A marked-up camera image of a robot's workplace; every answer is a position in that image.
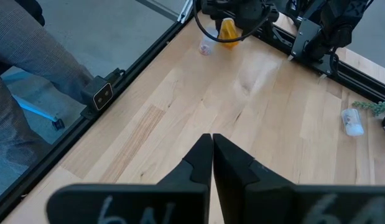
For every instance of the clear vial with white cap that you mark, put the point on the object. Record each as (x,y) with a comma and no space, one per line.
(352,123)
(207,45)

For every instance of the black aluminium table frame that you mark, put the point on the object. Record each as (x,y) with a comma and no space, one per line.
(38,168)

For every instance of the silver metal bracket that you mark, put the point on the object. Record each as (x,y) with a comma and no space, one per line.
(33,109)
(185,11)

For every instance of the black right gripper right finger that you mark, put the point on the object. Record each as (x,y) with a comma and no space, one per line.
(257,199)

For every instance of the orange pill bottle white cap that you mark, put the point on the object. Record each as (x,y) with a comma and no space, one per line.
(228,32)

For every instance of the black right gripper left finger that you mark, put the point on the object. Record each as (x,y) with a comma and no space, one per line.
(179,193)

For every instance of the person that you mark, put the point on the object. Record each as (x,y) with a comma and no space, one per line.
(30,62)

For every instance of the potted green succulent plant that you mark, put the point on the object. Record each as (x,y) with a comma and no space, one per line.
(375,107)

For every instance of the black table-level camera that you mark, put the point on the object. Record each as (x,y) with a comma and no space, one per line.
(97,93)

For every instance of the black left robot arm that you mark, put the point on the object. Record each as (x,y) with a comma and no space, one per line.
(335,18)

